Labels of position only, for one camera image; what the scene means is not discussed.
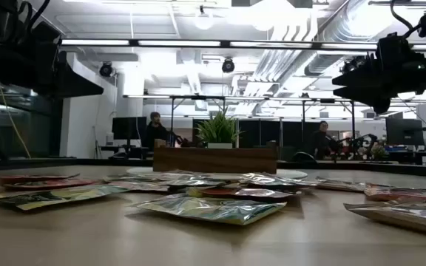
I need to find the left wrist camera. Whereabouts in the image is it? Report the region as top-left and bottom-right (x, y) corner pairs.
(30, 21), (63, 52)

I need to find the black table frame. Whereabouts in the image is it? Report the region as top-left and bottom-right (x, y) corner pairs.
(0, 157), (426, 179)

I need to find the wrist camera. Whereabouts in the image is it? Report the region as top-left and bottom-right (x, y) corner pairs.
(375, 32), (426, 73)
(30, 21), (63, 52)

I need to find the black metal background frame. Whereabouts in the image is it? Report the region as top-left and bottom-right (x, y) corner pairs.
(169, 94), (358, 149)

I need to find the white round plate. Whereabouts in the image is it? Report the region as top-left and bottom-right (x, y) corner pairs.
(126, 166), (308, 180)

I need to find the small background plant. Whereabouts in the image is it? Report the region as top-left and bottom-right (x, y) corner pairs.
(371, 144), (388, 160)

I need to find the black ceiling camera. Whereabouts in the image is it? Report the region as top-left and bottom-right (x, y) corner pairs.
(98, 61), (115, 78)
(221, 58), (236, 74)

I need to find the green plant white pot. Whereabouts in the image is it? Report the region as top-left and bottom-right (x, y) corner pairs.
(195, 109), (244, 149)

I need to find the red tea packet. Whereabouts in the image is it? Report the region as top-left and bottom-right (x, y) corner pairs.
(197, 187), (300, 202)
(107, 180), (170, 193)
(0, 173), (81, 183)
(4, 179), (96, 191)
(363, 183), (426, 206)

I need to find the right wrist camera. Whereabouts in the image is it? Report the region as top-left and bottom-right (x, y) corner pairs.
(375, 32), (426, 73)

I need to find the yellow hanging cable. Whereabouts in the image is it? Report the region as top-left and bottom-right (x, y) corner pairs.
(0, 81), (32, 159)

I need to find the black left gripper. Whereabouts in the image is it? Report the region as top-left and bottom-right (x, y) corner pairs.
(0, 47), (105, 99)

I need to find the person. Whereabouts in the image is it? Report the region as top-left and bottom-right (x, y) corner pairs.
(311, 120), (342, 160)
(144, 111), (184, 151)

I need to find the black overhead light bar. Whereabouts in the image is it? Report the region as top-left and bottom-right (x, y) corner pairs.
(60, 38), (426, 51)

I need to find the black computer monitor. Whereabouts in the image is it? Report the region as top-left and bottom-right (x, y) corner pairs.
(112, 116), (148, 140)
(385, 117), (425, 147)

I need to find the wooden tea box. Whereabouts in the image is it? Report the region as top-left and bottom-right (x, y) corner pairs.
(152, 139), (277, 174)

